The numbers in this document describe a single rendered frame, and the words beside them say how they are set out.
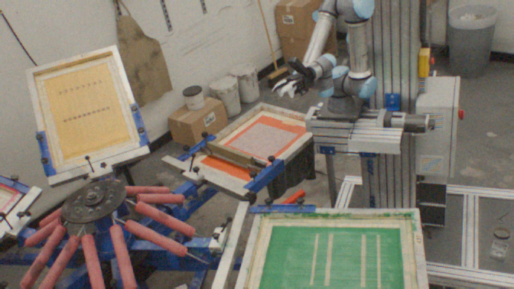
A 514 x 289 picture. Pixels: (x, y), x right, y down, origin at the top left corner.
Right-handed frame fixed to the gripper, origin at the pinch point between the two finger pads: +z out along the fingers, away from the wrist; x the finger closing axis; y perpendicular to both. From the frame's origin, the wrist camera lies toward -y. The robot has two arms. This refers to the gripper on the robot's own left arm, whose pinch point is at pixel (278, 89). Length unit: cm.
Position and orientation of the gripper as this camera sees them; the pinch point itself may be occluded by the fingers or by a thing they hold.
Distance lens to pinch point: 204.2
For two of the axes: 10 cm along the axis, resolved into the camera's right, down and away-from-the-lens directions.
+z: -6.9, 5.0, -5.3
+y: 2.7, 8.5, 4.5
